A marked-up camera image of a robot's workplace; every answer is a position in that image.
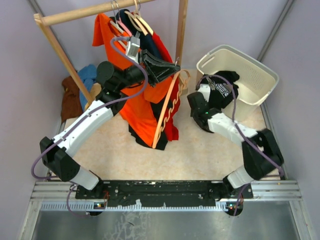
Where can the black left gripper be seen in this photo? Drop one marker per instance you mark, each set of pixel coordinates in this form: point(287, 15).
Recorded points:
point(156, 73)

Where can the red t shirt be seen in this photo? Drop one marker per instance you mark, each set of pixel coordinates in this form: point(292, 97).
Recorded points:
point(171, 131)

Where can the beige wooden hanger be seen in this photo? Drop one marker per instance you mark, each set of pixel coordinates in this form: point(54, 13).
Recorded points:
point(137, 21)

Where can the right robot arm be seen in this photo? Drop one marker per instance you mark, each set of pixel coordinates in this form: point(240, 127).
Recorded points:
point(260, 151)

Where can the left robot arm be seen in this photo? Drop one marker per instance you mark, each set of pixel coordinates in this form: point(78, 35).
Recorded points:
point(57, 153)

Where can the navy t shirt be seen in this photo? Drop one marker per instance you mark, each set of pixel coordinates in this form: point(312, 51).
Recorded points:
point(146, 42)

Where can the black orange t shirt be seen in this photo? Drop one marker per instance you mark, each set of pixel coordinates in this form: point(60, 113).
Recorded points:
point(147, 120)

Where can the white plastic hanger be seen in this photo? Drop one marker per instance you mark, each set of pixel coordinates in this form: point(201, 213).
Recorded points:
point(121, 29)

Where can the pink hanger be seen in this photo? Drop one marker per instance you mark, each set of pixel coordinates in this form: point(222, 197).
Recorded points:
point(120, 16)

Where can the blue cloth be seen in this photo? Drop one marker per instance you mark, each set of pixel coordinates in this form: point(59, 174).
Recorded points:
point(88, 76)

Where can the brown cloth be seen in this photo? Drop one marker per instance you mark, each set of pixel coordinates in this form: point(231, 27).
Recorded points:
point(71, 105)

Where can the white laundry basket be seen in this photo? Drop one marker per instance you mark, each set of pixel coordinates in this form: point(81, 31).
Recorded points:
point(256, 81)

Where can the wooden clothes rack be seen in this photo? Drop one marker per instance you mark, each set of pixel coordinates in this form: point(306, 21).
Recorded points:
point(166, 17)

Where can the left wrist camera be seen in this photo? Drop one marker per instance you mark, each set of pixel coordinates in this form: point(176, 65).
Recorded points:
point(133, 48)

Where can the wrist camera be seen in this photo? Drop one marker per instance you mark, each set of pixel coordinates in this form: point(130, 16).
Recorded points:
point(133, 48)
point(222, 89)

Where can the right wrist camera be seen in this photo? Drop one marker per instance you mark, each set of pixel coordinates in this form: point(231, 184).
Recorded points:
point(222, 89)

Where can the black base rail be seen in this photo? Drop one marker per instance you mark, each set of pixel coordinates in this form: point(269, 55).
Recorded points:
point(163, 193)

